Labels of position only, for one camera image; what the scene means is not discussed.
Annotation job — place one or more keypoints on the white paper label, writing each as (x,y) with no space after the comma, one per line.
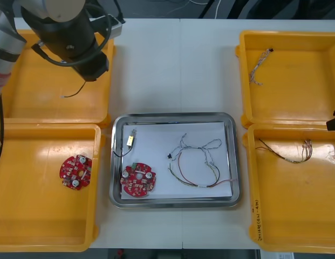
(284,255)

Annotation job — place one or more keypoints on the steel tray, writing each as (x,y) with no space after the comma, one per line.
(116,194)

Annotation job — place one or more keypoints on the white sheet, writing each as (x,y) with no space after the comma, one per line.
(156,140)

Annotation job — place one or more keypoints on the round red circuit board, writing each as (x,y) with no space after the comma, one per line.
(139,180)
(75,174)

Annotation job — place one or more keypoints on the yellow-orange plastic bin with handwriting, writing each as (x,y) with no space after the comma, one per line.
(304,215)

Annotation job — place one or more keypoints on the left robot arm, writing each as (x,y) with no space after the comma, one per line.
(62,27)

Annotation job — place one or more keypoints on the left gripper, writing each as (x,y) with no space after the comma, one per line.
(91,66)

